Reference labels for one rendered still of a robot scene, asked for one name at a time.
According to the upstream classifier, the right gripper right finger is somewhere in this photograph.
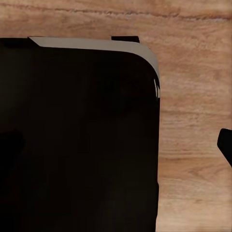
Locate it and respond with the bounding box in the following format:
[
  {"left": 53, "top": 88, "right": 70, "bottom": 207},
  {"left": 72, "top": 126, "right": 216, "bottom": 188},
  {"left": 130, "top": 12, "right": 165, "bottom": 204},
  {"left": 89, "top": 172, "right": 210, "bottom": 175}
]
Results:
[{"left": 217, "top": 128, "right": 232, "bottom": 166}]

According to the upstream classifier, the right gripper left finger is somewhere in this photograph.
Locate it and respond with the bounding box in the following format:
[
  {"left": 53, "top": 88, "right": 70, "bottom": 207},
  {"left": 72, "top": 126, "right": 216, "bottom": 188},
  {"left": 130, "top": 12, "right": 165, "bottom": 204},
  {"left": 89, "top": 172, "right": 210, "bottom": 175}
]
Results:
[{"left": 0, "top": 129, "right": 25, "bottom": 185}]

